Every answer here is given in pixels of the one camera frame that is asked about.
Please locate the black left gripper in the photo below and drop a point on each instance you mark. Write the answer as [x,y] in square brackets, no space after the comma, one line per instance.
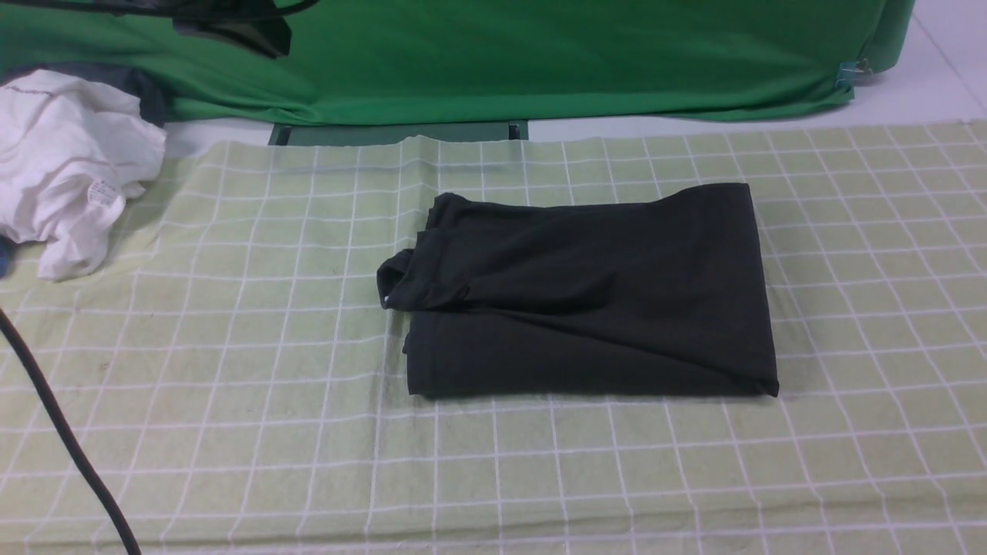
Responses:
[237,23]

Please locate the dark gray long-sleeve top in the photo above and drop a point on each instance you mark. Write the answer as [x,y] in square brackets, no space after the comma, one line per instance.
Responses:
[667,298]

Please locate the green backdrop cloth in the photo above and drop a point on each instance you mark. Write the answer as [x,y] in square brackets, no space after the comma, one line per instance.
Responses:
[400,62]

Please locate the white crumpled shirt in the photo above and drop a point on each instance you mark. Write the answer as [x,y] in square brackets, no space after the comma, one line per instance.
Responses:
[73,152]

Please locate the green checkered table cloth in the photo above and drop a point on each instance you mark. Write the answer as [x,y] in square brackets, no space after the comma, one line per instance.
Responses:
[234,381]

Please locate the teal binder clip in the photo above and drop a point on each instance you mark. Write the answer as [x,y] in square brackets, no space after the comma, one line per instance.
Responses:
[849,73]

